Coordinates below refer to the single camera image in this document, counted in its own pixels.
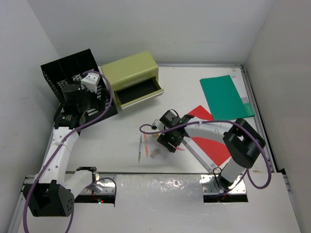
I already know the beige eraser stick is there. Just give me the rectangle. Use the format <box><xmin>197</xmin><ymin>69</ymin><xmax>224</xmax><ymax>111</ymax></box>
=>
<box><xmin>150</xmin><ymin>149</ymin><xmax>160</xmax><ymax>158</ymax></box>

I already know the olive green drawer cabinet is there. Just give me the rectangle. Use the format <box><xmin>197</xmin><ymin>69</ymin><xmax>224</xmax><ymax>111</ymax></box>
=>
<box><xmin>101</xmin><ymin>51</ymin><xmax>164</xmax><ymax>110</ymax></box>

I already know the orange pen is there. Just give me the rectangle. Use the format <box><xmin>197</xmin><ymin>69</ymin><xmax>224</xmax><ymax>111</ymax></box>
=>
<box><xmin>143</xmin><ymin>134</ymin><xmax>149</xmax><ymax>158</ymax></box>

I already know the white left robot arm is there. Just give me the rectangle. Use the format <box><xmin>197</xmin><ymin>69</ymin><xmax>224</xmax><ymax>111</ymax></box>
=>
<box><xmin>23</xmin><ymin>81</ymin><xmax>111</xmax><ymax>217</ymax></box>

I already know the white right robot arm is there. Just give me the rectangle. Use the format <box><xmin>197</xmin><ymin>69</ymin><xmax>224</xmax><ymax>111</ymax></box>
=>
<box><xmin>152</xmin><ymin>110</ymin><xmax>266</xmax><ymax>190</ymax></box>

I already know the red file folder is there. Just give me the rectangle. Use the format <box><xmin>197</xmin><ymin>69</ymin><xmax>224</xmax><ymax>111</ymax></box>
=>
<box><xmin>181</xmin><ymin>105</ymin><xmax>233</xmax><ymax>173</ymax></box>

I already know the green clip folder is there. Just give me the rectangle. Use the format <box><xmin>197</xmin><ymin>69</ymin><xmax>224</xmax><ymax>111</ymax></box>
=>
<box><xmin>200</xmin><ymin>74</ymin><xmax>255</xmax><ymax>120</ymax></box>

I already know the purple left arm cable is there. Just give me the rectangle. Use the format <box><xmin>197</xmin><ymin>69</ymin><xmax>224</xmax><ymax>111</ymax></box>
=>
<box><xmin>23</xmin><ymin>70</ymin><xmax>118</xmax><ymax>233</ymax></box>

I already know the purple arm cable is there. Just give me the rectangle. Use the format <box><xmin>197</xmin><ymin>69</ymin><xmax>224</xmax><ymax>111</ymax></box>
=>
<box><xmin>23</xmin><ymin>70</ymin><xmax>118</xmax><ymax>233</ymax></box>
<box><xmin>139</xmin><ymin>120</ymin><xmax>272</xmax><ymax>196</ymax></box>

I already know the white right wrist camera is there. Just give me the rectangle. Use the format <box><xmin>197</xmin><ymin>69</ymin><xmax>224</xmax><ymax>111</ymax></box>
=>
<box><xmin>152</xmin><ymin>119</ymin><xmax>166</xmax><ymax>133</ymax></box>

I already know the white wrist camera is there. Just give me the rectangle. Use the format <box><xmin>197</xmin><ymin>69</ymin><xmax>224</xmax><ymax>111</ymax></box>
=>
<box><xmin>81</xmin><ymin>73</ymin><xmax>101</xmax><ymax>93</ymax></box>
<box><xmin>152</xmin><ymin>119</ymin><xmax>166</xmax><ymax>133</ymax></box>

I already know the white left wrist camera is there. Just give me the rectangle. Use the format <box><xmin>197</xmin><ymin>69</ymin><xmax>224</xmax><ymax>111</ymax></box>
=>
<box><xmin>81</xmin><ymin>73</ymin><xmax>101</xmax><ymax>93</ymax></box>

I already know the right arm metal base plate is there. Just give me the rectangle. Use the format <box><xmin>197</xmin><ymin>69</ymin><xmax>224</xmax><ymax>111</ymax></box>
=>
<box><xmin>201</xmin><ymin>174</ymin><xmax>247</xmax><ymax>196</ymax></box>

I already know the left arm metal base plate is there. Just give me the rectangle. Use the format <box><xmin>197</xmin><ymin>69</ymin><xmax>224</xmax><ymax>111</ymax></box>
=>
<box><xmin>84</xmin><ymin>173</ymin><xmax>117</xmax><ymax>195</ymax></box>

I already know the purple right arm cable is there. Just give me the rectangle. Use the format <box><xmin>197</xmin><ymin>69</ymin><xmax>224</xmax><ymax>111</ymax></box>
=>
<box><xmin>139</xmin><ymin>120</ymin><xmax>272</xmax><ymax>196</ymax></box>

